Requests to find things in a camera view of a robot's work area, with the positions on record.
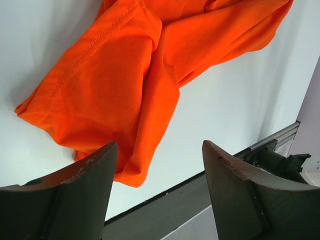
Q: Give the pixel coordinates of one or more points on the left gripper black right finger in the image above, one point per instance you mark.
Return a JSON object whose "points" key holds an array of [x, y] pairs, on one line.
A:
{"points": [[287, 210]]}

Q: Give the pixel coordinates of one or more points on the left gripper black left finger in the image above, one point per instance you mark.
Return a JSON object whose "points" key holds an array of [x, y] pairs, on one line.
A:
{"points": [[68, 204]]}

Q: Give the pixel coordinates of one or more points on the orange t shirt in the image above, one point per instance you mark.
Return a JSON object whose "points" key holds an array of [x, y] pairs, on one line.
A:
{"points": [[120, 82]]}

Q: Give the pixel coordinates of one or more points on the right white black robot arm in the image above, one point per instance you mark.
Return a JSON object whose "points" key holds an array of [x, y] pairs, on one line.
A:
{"points": [[298, 167]]}

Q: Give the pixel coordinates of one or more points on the aluminium front frame rail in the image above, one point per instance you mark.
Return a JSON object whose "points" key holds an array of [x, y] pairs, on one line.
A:
{"points": [[282, 136]]}

